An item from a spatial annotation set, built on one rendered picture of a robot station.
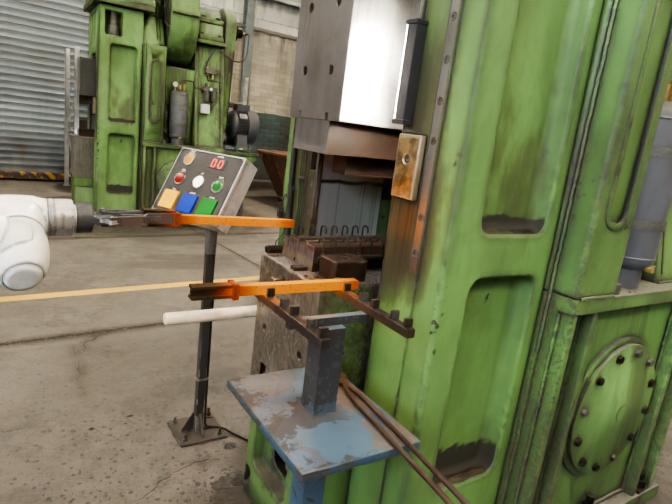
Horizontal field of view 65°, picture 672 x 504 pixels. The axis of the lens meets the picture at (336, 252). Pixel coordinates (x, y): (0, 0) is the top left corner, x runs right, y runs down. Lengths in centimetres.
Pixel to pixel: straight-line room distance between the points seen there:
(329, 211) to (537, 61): 83
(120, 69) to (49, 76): 311
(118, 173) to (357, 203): 472
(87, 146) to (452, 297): 557
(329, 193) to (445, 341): 72
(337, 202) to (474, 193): 68
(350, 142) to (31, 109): 803
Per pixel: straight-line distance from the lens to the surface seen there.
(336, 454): 114
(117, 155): 640
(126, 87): 639
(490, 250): 145
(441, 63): 142
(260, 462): 204
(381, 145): 165
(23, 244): 122
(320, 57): 163
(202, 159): 211
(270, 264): 171
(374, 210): 201
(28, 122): 935
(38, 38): 939
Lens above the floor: 134
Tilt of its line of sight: 13 degrees down
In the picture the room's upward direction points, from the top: 7 degrees clockwise
